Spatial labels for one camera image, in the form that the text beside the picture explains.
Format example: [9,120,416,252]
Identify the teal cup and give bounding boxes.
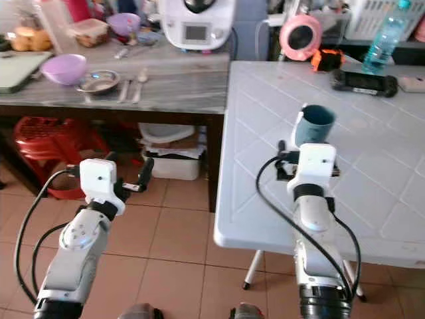
[291,104,337,149]

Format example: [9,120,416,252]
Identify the white storage box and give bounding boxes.
[137,122,205,181]

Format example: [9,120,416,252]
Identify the red plastic stool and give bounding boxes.
[11,116,102,201]

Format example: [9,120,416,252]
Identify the metal fork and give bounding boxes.
[118,77,133,104]

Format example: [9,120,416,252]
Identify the shallow metal bowl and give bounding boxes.
[77,69,122,94]

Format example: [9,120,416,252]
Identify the metal spoon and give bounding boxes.
[132,68,149,104]

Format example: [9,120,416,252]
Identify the white plastic folding table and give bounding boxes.
[213,60,425,304]

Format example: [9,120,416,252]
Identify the dark wooden table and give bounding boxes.
[0,37,230,213]

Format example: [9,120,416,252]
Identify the large purple plastic bowl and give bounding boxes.
[41,53,89,86]

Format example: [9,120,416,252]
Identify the orange and black object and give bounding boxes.
[309,47,347,73]

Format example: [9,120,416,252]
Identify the black handheld controller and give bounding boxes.
[329,68,400,99]

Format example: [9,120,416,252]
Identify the pink round device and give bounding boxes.
[278,14,323,62]

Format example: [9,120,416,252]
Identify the pale green cutting board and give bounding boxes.
[0,51,53,94]

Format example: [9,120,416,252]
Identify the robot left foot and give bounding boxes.
[116,303,155,319]

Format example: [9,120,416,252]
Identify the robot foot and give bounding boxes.
[116,303,155,319]
[228,303,268,319]

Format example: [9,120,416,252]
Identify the clear plastic food container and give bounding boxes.
[69,18,111,49]

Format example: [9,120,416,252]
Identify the small purple plastic bowl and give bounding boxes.
[107,13,142,38]

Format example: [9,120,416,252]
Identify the tall clear plastic jar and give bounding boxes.
[39,0,75,55]

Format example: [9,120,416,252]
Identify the brown bread rolls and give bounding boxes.
[9,26,51,53]

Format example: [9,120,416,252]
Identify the pale pink flat object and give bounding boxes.
[398,74,425,94]

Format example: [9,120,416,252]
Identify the clear blue water bottle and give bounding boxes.
[361,0,412,76]

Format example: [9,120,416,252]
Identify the white kitchen appliance with display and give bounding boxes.
[159,0,237,53]

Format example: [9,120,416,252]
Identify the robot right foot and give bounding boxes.
[228,303,268,319]

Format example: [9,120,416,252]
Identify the white plastic basket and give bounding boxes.
[344,0,424,43]

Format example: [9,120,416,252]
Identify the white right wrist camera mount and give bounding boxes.
[288,142,338,200]

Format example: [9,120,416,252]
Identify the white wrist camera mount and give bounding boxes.
[79,158,122,217]
[288,142,338,200]

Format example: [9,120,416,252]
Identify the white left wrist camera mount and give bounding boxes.
[79,158,122,217]

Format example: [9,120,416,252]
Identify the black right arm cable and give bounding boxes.
[255,156,363,301]

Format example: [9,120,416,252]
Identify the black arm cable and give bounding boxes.
[255,156,363,301]
[16,167,84,308]

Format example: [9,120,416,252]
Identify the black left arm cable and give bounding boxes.
[16,167,84,308]

